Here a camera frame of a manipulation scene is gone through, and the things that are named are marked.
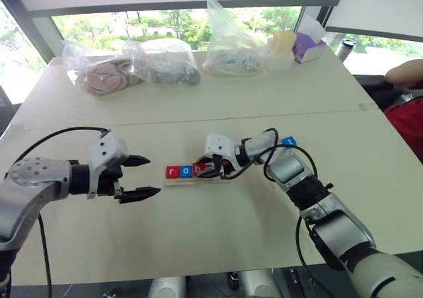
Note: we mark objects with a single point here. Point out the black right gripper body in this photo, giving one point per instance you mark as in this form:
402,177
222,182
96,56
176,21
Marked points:
222,166

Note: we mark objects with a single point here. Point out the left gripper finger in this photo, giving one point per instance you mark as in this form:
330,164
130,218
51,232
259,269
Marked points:
138,161
140,194

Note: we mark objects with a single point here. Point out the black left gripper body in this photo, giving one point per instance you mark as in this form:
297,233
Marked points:
109,182

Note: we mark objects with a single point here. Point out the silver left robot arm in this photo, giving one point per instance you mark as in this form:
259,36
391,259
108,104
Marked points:
31,187

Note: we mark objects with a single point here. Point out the person's bare forearm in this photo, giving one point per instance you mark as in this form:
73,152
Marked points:
404,71

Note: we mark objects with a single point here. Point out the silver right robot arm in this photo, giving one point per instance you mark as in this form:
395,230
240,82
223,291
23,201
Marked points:
330,218

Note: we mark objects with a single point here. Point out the red letter b block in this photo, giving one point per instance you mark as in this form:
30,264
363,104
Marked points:
197,170

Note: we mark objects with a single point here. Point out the blue letter o block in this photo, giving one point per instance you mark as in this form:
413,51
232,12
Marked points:
185,171

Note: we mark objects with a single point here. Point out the wooden letter tray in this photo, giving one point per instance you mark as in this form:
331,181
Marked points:
185,181

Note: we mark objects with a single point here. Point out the red letter r block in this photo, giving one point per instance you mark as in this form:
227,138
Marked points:
172,172

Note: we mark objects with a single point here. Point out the blue letter t block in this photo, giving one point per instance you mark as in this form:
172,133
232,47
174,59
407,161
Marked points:
291,141

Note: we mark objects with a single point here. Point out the silver rounded robot leg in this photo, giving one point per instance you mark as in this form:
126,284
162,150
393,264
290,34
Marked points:
257,284
167,288

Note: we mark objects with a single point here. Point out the plastic bag with pink cloth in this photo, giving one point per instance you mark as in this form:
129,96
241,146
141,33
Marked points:
102,75

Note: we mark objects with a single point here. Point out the plastic bag with grey items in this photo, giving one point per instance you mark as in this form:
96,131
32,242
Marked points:
172,66

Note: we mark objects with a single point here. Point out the tall clear plastic bag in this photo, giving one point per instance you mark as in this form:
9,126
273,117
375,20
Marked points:
228,50

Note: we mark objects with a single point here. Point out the purple and white box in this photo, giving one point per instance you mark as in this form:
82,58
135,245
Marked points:
309,48

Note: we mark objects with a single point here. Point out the dark metal tumbler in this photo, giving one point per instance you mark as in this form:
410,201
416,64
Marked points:
344,48

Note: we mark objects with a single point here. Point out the black chair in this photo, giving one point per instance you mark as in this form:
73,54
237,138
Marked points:
376,90

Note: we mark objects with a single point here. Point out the person's red clothing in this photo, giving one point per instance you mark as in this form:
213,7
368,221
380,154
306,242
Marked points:
408,126

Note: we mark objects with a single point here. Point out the white roller blind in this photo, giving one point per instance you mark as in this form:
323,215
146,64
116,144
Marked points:
376,7

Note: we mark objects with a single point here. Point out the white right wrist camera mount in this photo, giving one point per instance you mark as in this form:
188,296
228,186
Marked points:
219,146

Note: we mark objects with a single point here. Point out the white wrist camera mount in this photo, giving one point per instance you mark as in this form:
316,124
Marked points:
107,149
219,146

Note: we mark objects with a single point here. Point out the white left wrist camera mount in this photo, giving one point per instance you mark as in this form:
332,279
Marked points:
107,149

